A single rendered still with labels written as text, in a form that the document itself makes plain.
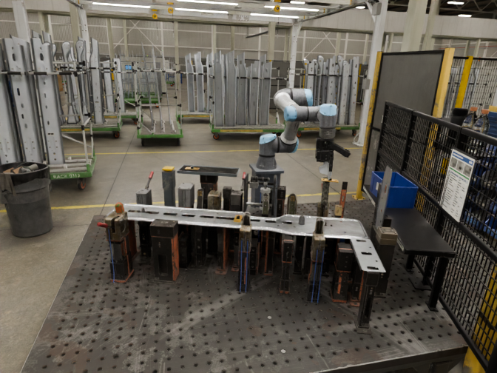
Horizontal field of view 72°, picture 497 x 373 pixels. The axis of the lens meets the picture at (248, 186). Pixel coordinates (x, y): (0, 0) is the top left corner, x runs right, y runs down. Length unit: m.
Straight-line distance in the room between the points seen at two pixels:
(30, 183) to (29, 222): 0.43
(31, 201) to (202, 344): 2.94
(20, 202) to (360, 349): 3.45
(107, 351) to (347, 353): 0.96
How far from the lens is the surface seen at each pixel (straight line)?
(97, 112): 9.22
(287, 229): 1.78
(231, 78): 8.74
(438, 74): 4.02
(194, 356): 1.54
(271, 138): 2.36
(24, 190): 4.06
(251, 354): 1.52
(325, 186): 1.95
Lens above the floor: 1.78
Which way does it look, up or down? 19 degrees down
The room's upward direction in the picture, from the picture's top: 2 degrees clockwise
